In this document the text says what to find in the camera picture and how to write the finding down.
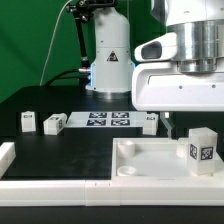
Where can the white tag marker sheet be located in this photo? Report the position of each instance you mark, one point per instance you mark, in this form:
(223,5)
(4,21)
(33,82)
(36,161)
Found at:
(106,119)

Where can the white square tabletop tray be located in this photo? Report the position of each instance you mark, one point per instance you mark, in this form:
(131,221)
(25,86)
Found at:
(158,158)

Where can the white left fence rail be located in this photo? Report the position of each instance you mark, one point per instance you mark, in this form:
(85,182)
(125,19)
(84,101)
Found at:
(7,156)

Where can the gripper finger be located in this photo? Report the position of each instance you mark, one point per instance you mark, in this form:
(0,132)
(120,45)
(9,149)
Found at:
(167,121)

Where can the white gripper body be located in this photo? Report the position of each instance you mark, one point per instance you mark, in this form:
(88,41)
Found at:
(158,85)

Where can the white front fence rail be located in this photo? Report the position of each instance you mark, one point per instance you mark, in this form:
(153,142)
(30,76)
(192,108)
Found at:
(108,193)

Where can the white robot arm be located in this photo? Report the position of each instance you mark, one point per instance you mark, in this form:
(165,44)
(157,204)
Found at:
(181,71)

